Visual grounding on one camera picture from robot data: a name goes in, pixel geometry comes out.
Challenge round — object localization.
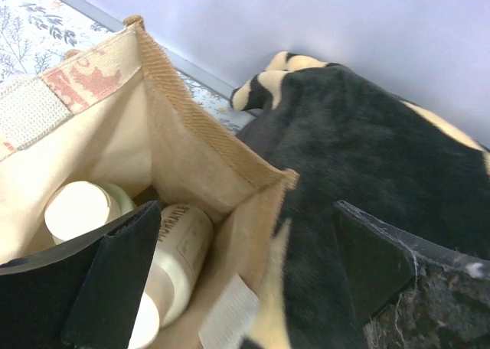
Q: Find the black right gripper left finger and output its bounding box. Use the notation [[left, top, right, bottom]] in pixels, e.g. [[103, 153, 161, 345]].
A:
[[1, 201, 161, 348]]

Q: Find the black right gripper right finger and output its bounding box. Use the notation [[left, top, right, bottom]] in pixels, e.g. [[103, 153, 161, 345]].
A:
[[333, 201, 489, 348]]

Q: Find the green bottle beige cap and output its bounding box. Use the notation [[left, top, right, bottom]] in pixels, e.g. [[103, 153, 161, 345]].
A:
[[44, 181, 136, 244]]

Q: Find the beige bottle wooden cap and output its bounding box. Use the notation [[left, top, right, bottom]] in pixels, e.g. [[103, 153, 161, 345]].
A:
[[128, 204, 214, 348]]

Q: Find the brown canvas bag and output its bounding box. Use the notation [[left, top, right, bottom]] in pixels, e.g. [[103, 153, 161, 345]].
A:
[[1, 16, 298, 348]]

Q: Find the black floral plush pillow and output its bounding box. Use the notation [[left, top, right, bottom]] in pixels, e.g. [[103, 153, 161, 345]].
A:
[[230, 51, 489, 348]]

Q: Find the floral patterned table mat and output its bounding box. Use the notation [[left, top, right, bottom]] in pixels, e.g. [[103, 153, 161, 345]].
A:
[[0, 0, 246, 134]]

